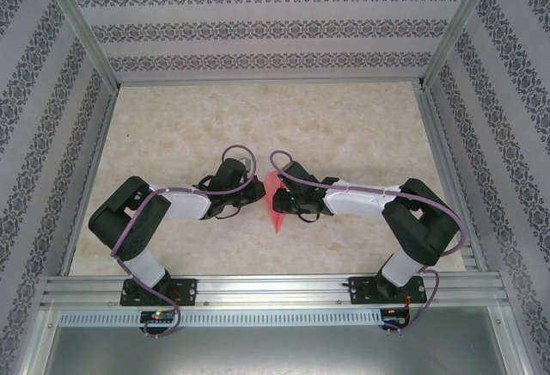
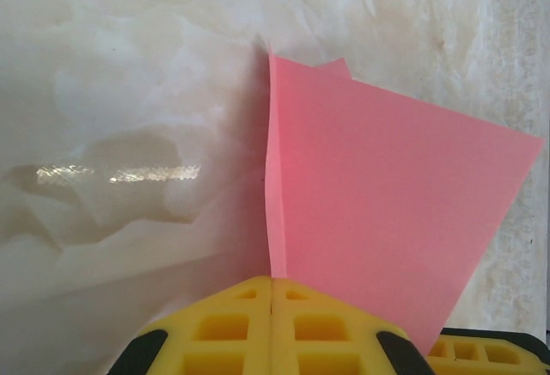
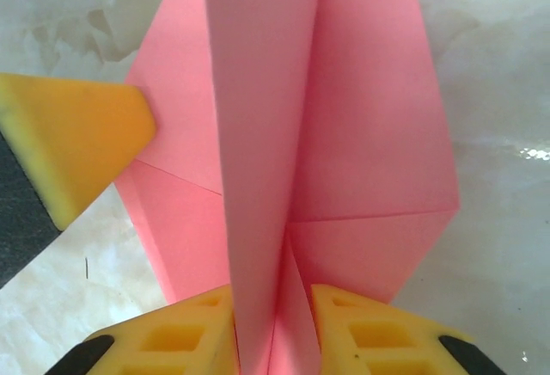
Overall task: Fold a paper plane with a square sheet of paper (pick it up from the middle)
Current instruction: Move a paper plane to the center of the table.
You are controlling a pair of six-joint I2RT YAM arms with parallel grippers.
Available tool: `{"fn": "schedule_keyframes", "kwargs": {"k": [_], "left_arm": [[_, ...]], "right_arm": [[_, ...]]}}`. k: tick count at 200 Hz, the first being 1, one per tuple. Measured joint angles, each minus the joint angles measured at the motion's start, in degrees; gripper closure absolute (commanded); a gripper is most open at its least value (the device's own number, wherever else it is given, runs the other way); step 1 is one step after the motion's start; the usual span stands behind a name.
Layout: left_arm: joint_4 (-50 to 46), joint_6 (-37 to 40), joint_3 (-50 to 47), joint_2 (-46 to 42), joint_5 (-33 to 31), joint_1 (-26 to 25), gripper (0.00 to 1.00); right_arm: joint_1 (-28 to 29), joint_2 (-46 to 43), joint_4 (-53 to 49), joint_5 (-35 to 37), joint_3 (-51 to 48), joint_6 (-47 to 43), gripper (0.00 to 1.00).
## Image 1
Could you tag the aluminium mounting rail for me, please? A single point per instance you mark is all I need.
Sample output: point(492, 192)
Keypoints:
point(275, 289)

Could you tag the grey metal sheet panel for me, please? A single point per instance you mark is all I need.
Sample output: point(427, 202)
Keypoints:
point(275, 353)

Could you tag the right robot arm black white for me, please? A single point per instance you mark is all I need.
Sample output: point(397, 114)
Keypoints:
point(425, 233)

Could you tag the aluminium side rail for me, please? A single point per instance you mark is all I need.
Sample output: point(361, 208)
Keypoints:
point(92, 168)
point(450, 177)

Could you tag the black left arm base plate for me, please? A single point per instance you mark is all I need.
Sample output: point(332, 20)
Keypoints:
point(187, 291)

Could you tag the pink cloth sheet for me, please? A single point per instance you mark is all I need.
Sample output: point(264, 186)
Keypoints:
point(277, 220)

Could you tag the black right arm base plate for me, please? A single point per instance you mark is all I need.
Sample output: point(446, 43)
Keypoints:
point(361, 291)

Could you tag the aluminium frame post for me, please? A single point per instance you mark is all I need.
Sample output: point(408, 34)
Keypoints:
point(88, 31)
point(453, 31)

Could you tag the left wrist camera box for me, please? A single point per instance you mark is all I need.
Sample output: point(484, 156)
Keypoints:
point(246, 162)

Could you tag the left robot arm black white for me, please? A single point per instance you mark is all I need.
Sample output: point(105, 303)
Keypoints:
point(124, 224)

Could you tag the small circuit board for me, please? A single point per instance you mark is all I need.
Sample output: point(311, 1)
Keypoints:
point(393, 319)
point(157, 317)

